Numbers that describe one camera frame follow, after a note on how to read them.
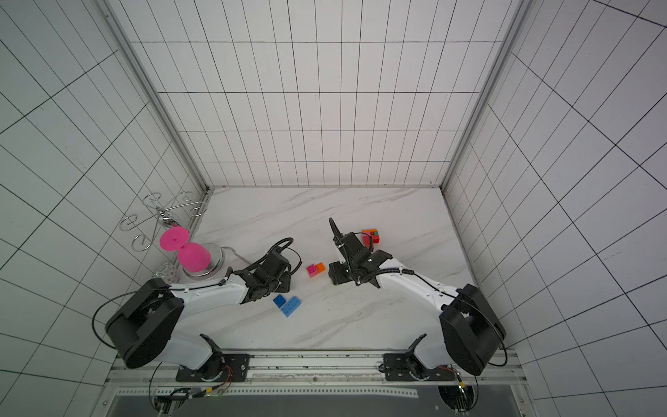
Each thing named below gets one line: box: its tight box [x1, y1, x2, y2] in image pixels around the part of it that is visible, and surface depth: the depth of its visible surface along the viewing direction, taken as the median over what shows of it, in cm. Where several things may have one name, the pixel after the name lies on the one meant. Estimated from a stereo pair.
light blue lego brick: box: [280, 295, 303, 318], surface depth 85 cm
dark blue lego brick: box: [272, 293, 287, 309], surface depth 87 cm
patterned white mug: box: [152, 262, 179, 285], surface depth 93 cm
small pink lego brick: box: [305, 264, 318, 278], surface depth 92 cm
